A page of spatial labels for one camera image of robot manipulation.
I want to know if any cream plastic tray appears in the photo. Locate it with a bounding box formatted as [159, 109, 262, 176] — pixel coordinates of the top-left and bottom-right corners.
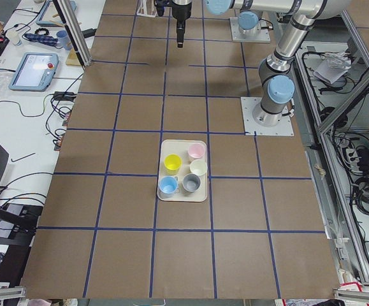
[157, 140, 208, 202]

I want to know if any pink plastic cup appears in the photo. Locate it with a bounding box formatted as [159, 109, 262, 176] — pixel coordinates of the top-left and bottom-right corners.
[187, 143, 205, 161]

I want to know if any white wire dish rack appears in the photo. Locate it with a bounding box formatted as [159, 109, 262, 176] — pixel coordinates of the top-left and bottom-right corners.
[136, 0, 157, 18]

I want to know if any black power adapter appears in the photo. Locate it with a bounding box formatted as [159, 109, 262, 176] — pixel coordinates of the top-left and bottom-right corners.
[53, 91, 76, 102]

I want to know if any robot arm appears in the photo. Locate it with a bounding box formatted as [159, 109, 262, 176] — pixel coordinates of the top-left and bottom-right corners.
[253, 13, 314, 128]
[205, 1, 351, 57]

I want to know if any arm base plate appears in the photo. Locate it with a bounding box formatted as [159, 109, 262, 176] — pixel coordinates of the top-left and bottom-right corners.
[229, 17, 271, 43]
[240, 97, 294, 136]

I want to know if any blue mug on desk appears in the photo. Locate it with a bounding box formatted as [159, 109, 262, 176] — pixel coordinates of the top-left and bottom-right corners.
[56, 30, 72, 50]

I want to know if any yellow plastic cup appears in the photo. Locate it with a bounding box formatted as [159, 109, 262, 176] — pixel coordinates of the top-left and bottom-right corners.
[163, 154, 182, 175]

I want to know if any teach pendant tablet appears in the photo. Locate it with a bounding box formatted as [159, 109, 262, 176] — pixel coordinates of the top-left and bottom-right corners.
[36, 1, 63, 27]
[8, 52, 59, 92]

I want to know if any pale green plastic cup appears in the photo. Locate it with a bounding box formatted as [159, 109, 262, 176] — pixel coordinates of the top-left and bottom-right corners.
[189, 159, 208, 177]

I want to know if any aluminium frame post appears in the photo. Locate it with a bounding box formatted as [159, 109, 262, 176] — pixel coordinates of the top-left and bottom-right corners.
[53, 0, 92, 68]

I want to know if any wooden stand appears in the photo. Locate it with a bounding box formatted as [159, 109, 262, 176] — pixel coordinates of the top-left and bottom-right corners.
[65, 48, 83, 67]

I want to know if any grey plastic cup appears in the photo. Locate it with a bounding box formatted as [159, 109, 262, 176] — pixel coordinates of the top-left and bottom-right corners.
[182, 173, 201, 193]

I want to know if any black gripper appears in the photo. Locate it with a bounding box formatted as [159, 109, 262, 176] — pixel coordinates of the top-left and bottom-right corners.
[171, 0, 192, 48]

